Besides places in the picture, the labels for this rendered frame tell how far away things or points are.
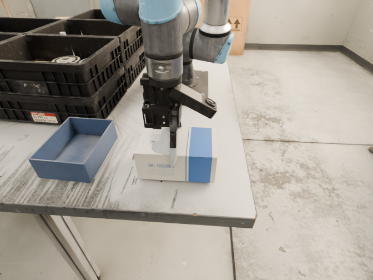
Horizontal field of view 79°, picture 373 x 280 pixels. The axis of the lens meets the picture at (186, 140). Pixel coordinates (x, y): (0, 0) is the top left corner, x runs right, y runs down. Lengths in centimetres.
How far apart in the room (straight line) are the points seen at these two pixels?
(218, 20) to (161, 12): 46
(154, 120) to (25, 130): 55
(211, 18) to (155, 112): 46
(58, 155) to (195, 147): 42
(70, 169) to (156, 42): 39
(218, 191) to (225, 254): 73
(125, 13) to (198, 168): 39
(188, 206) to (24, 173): 47
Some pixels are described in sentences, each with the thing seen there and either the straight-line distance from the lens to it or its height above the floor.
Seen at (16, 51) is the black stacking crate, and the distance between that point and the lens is 113.
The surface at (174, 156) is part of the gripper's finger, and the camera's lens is 52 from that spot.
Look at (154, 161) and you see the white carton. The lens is 56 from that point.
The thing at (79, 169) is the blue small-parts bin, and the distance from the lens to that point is 63.
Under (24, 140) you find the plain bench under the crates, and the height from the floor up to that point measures 70.
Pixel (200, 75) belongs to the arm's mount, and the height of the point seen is 74.
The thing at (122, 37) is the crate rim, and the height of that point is 92.
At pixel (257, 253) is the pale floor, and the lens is 133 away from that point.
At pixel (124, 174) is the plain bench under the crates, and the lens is 65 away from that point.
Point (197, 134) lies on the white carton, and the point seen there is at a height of 80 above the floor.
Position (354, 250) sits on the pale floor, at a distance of 155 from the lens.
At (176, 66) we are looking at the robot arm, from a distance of 46.
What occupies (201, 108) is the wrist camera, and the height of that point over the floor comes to 91.
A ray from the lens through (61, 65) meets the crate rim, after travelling 77.
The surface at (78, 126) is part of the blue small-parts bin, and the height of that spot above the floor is 73.
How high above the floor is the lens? 116
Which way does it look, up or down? 38 degrees down
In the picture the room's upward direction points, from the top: straight up
